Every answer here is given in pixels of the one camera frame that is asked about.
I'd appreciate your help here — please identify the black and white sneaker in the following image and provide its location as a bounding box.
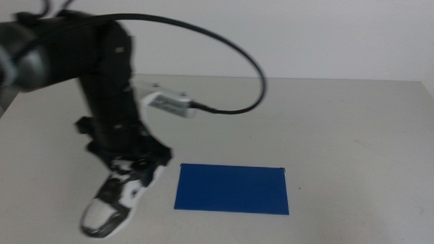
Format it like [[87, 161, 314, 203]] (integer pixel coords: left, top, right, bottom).
[[79, 156, 166, 241]]

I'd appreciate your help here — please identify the blue rectangular mat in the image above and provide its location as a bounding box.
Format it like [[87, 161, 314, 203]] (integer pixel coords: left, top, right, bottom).
[[174, 163, 292, 216]]

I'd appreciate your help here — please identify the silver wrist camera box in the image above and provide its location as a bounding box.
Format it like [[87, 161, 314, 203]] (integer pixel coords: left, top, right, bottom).
[[132, 78, 200, 120]]

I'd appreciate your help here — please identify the long black camera cable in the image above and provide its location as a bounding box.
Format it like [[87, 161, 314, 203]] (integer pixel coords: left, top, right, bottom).
[[33, 9, 271, 117]]

